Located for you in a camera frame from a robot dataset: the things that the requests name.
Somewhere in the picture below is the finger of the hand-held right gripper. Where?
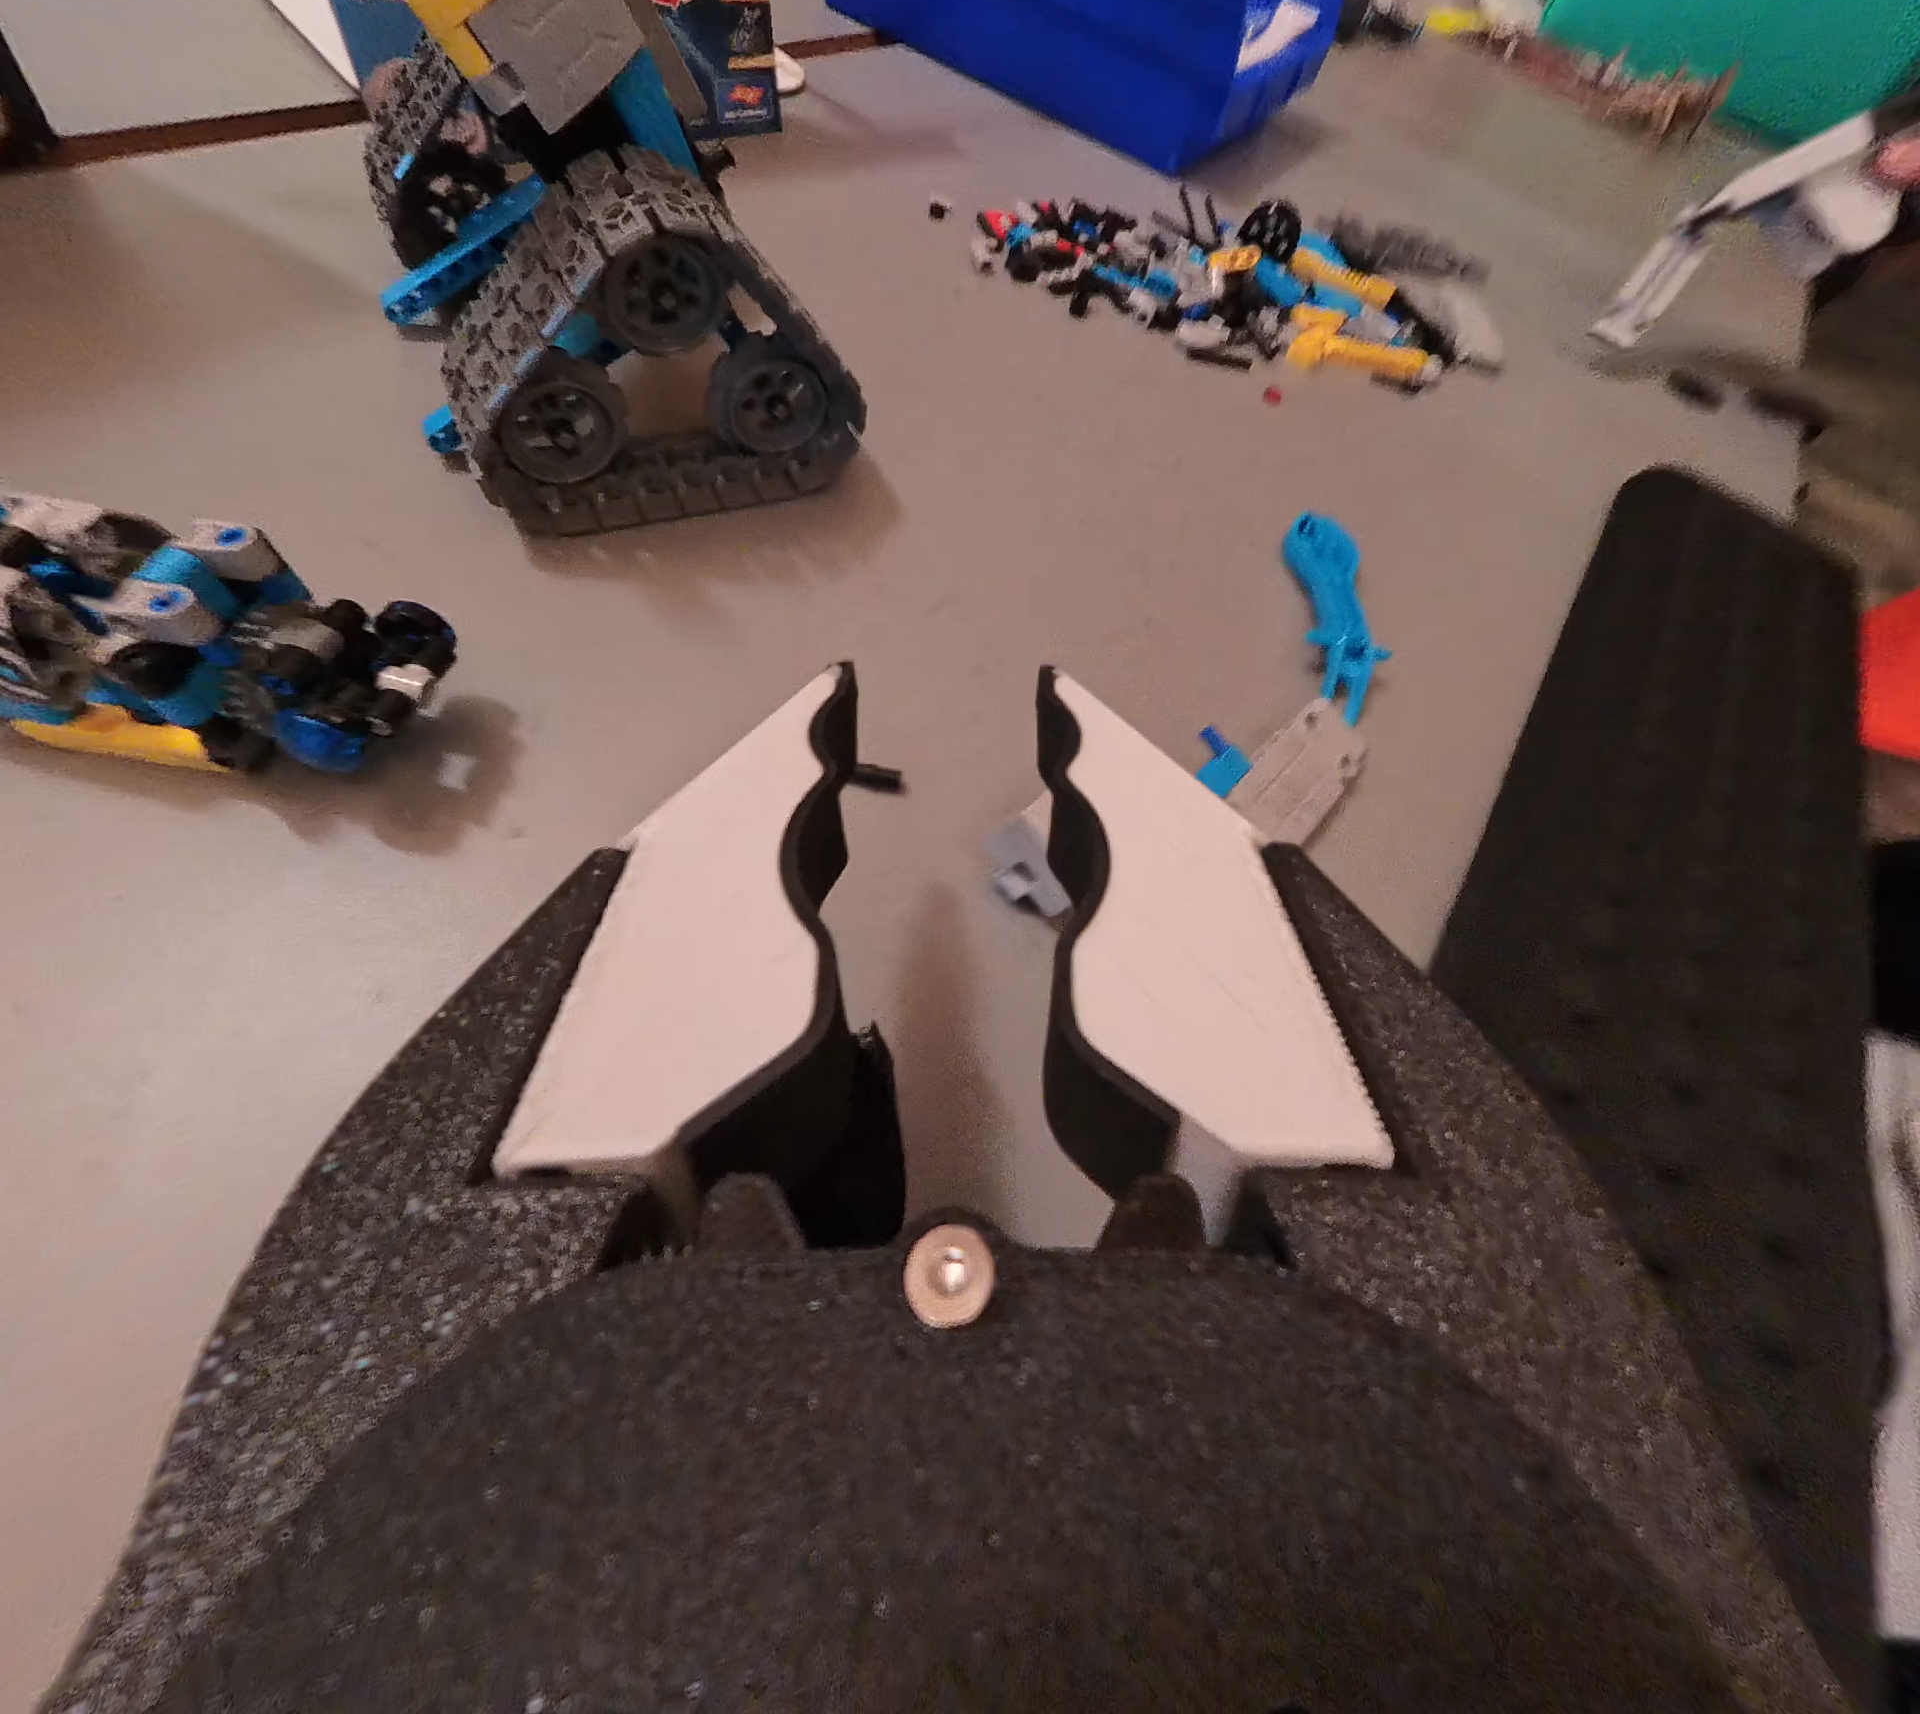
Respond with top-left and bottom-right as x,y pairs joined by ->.
1588,115 -> 1902,353

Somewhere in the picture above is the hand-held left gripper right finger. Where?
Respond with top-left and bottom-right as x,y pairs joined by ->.
1035,666 -> 1400,1177

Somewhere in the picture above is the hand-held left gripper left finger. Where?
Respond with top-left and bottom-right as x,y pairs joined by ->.
494,666 -> 860,1177

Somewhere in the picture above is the grey blue brick assembly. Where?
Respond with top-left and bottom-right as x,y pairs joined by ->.
990,691 -> 1371,923

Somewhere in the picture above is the pile of small building pieces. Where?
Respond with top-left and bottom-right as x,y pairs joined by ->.
969,178 -> 1507,388

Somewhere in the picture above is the blue tracked toy robot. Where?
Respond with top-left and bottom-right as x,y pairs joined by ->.
362,0 -> 870,541

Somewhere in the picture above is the grey desk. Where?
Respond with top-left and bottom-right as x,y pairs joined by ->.
0,0 -> 1920,1714

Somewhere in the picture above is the blue racket-shaped piece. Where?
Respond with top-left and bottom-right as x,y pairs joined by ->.
1282,513 -> 1392,730

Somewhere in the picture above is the black perforated mat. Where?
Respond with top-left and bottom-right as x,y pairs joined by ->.
1433,467 -> 1881,1714

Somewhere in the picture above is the orange traffic cone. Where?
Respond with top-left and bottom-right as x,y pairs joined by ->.
1858,588 -> 1920,762

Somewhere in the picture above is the black blue motor assembly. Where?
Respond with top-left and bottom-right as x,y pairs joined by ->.
0,489 -> 461,780

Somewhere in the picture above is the white paper sheet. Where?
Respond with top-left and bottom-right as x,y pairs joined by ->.
241,0 -> 368,98

